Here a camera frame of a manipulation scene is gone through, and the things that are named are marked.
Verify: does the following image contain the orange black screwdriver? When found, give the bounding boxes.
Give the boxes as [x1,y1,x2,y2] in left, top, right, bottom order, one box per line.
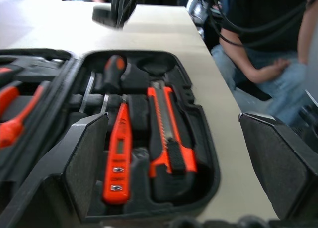
[100,54,128,114]

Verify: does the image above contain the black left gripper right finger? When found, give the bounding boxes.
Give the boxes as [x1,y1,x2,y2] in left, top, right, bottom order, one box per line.
[238,112,318,221]

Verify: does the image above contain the orange handled pliers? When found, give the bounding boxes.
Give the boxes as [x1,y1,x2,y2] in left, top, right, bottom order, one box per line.
[0,81,52,149]

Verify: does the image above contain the silver metal hex key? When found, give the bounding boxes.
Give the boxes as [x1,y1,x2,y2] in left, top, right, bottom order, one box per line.
[81,71,96,113]

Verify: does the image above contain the black object with cables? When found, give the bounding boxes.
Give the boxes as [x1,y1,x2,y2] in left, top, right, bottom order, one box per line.
[91,0,137,29]

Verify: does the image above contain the orange black utility knife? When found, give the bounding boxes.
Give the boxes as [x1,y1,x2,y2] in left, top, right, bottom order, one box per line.
[147,80,199,201]

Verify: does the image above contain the dark grey device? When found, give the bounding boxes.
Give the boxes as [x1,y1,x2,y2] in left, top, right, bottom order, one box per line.
[289,88,318,146]

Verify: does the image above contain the black tool case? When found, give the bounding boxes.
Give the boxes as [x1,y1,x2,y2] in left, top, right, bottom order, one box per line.
[0,48,221,224]

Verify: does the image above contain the silver metallic object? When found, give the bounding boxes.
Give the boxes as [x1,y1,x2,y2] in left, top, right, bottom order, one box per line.
[185,0,212,40]

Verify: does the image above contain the orange voltage tester pen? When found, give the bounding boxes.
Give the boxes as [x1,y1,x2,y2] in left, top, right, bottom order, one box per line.
[102,102,132,205]

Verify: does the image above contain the seated person in black shirt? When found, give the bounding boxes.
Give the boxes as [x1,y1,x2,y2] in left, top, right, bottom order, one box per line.
[210,0,318,126]

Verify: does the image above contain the black hanging cable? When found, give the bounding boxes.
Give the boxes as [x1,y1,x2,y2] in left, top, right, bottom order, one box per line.
[208,0,310,49]

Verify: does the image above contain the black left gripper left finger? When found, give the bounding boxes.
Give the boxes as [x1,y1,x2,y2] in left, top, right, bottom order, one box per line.
[0,112,110,228]

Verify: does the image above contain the person's right hand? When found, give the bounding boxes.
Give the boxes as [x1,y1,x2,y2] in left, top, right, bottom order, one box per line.
[266,58,293,76]

